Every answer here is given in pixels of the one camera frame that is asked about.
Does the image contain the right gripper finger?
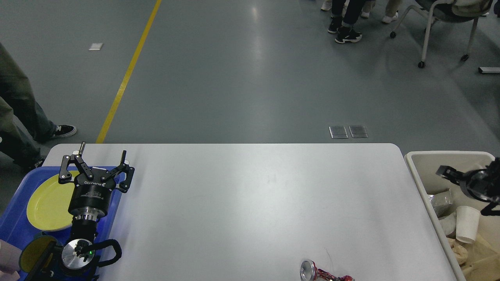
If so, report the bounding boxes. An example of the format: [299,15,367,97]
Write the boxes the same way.
[480,202,500,216]
[436,165,471,186]

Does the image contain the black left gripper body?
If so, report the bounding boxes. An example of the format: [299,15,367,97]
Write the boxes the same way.
[68,178,116,221]

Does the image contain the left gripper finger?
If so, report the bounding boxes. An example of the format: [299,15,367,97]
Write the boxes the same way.
[58,141,94,185]
[100,150,134,193]

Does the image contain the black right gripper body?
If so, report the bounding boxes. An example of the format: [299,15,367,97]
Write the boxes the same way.
[459,169,493,202]

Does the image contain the white paper cup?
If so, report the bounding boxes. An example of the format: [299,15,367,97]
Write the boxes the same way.
[439,212,457,238]
[455,206,481,244]

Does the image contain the yellow plate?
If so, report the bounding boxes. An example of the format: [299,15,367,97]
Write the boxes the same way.
[26,174,75,220]

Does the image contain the brown paper bag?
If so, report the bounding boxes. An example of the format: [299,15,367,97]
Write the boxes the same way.
[461,216,500,281]

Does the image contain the pink mug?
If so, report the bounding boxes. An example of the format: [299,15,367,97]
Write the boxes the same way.
[0,240,21,281]

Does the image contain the brown paper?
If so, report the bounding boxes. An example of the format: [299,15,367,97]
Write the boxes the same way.
[447,238,468,266]

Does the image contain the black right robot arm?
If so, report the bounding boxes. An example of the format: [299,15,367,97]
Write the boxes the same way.
[436,158,500,216]

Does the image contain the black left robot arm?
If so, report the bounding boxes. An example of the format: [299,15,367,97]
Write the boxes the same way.
[18,142,135,281]

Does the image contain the beige plastic bin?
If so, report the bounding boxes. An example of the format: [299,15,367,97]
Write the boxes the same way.
[405,151,494,281]

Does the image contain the person in jeans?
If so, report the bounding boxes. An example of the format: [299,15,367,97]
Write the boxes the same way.
[0,45,77,171]

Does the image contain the right floor socket plate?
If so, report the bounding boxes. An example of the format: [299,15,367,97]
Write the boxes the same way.
[349,126,369,139]

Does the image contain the floor socket plate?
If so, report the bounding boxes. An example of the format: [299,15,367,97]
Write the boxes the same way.
[349,126,369,139]
[329,126,349,139]

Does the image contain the white bar on floor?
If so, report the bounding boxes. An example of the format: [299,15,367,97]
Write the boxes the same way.
[477,66,500,75]

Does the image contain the left floor socket plate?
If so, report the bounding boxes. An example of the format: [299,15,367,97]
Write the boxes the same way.
[329,126,349,139]

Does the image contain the white paper on floor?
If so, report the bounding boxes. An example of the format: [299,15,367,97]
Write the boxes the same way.
[89,43,104,51]

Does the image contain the office chair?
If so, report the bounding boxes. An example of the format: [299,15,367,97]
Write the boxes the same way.
[389,0,494,69]

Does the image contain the person in beige trousers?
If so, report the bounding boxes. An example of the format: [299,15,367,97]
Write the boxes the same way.
[360,0,402,24]

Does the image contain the person in black coat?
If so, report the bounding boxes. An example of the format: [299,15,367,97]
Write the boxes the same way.
[327,0,366,43]

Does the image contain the person in white sneakers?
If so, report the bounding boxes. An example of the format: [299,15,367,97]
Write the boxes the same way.
[320,0,333,11]

